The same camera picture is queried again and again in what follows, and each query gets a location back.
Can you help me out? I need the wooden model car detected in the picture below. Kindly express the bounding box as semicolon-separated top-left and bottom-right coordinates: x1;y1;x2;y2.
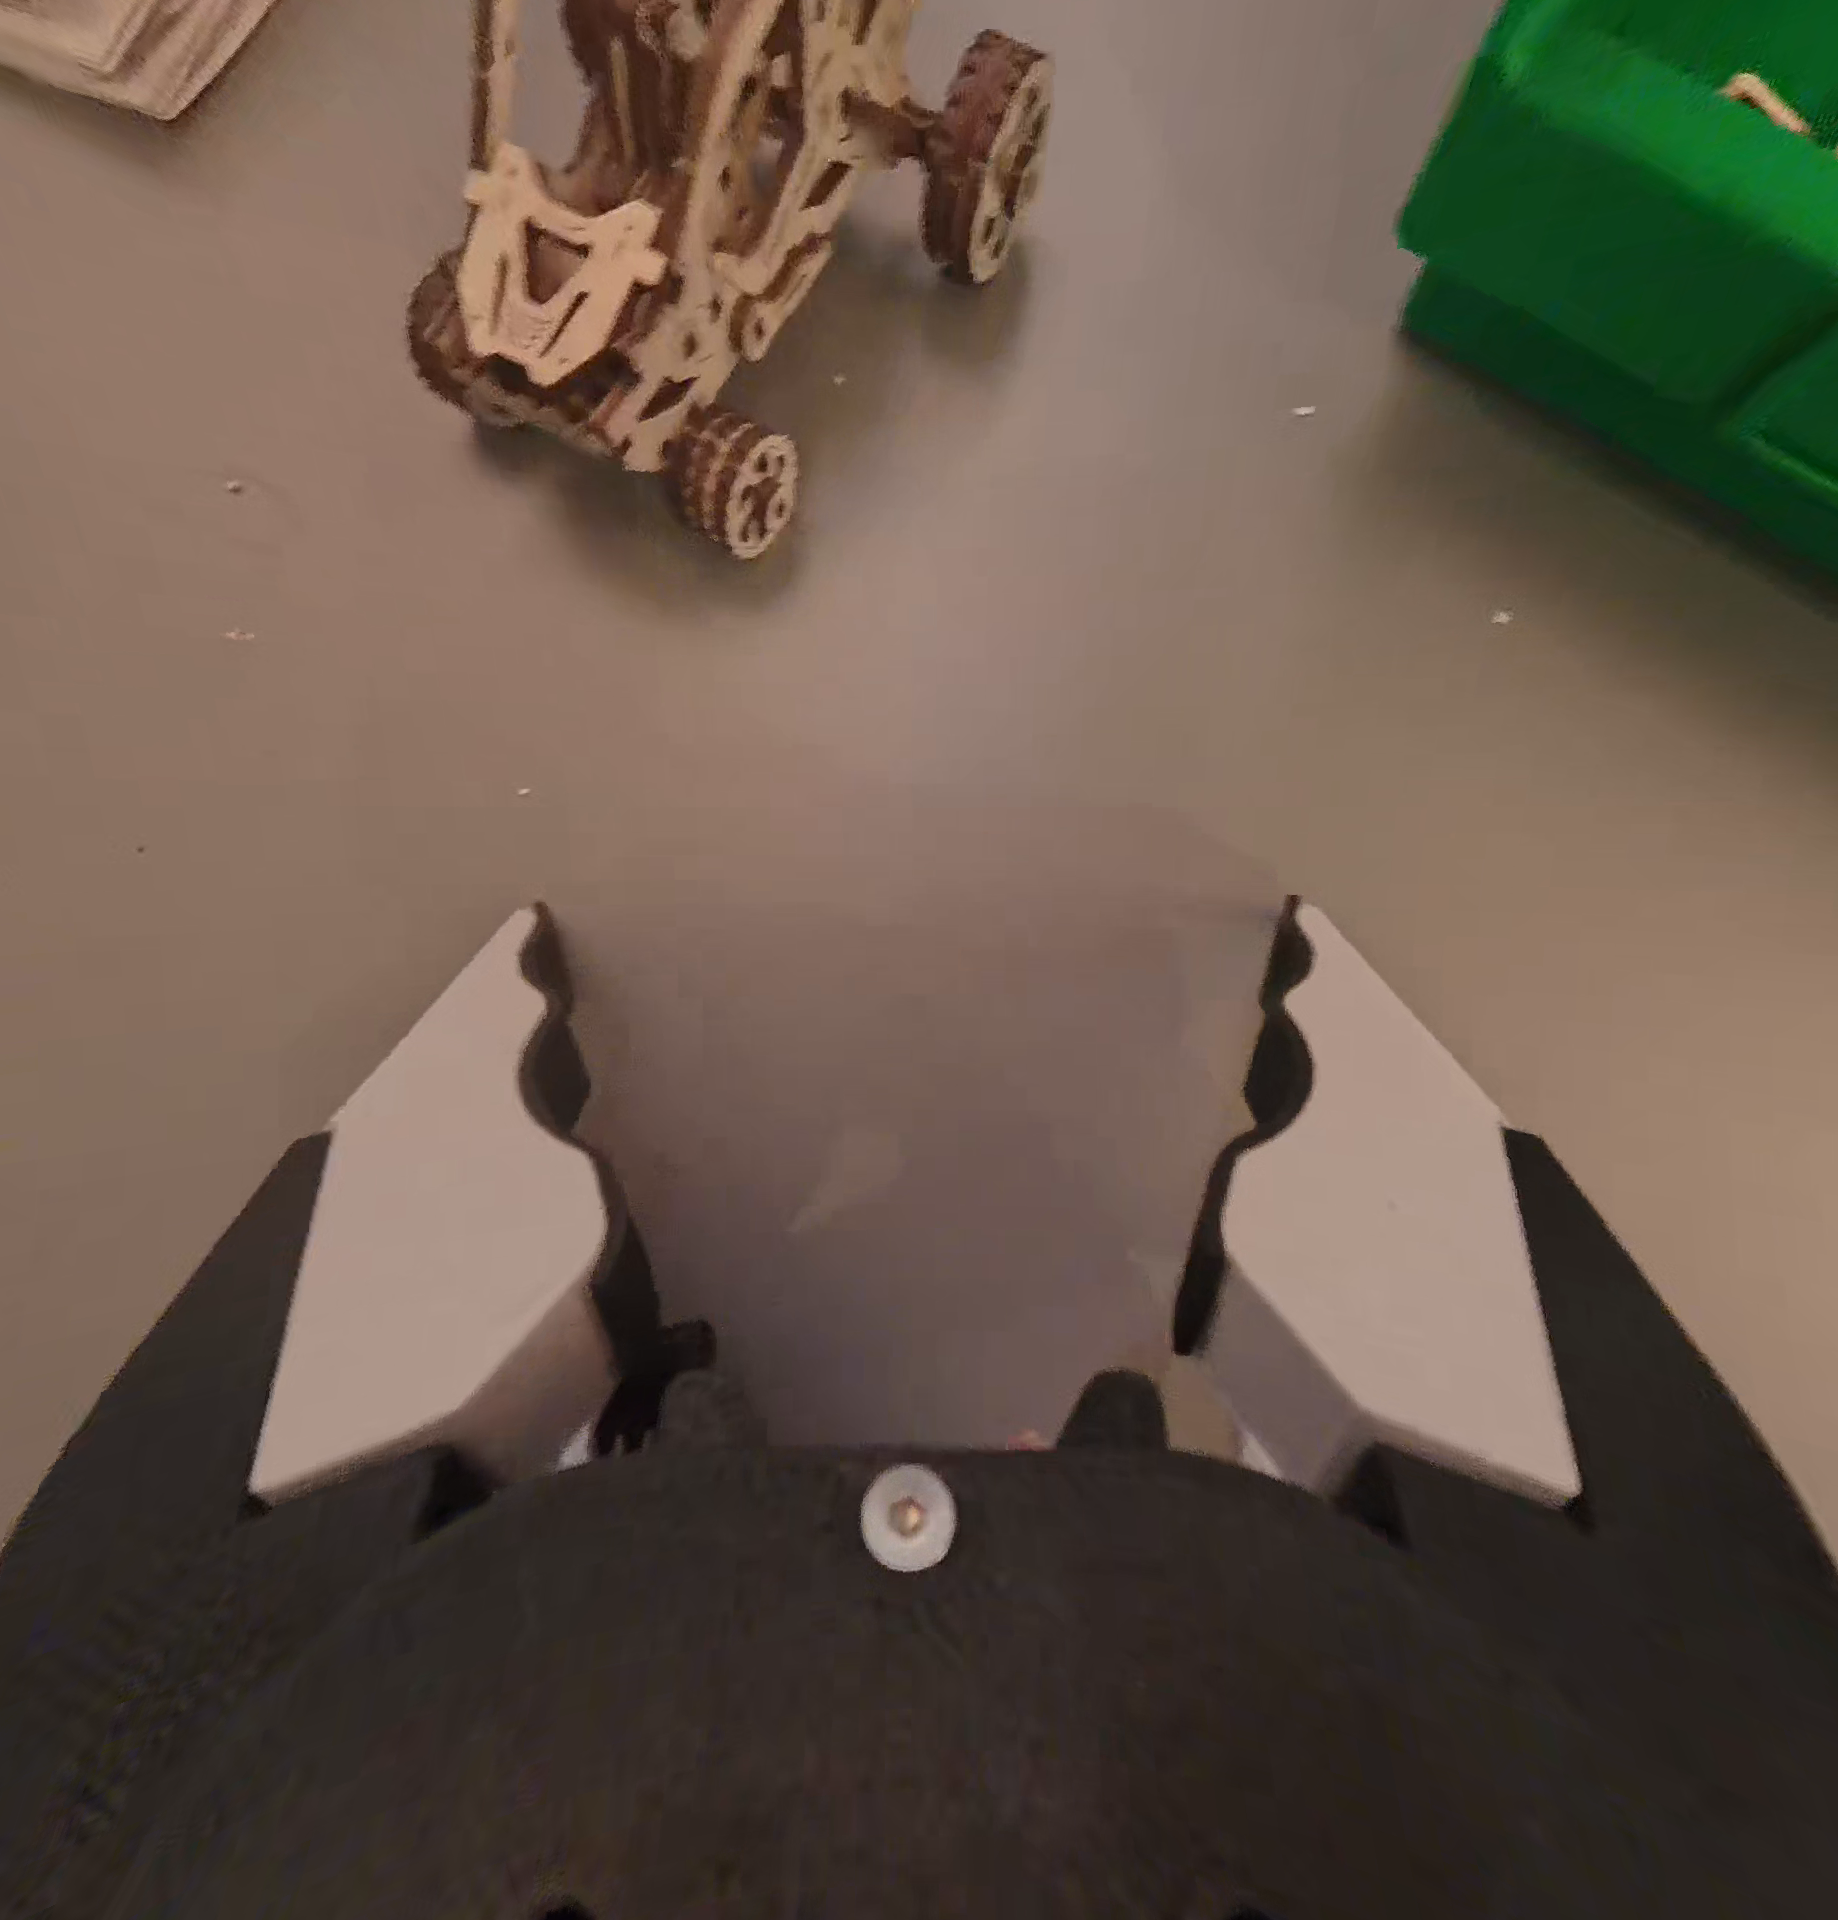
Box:
405;0;1055;564

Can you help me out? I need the wooden model piece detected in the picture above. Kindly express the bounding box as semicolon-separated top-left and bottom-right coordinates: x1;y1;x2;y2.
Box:
1717;67;1838;169

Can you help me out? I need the green plastic bin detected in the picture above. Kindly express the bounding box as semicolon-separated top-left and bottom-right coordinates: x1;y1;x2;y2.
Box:
1394;0;1838;605

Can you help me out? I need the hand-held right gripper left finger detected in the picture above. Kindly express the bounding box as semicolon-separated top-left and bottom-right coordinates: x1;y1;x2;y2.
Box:
243;900;672;1509

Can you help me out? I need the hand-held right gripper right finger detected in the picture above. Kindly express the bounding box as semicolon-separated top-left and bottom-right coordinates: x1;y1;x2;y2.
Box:
1166;895;1585;1509

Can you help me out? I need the clear plastic tray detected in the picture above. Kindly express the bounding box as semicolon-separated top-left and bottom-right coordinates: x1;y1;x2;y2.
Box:
0;0;282;125

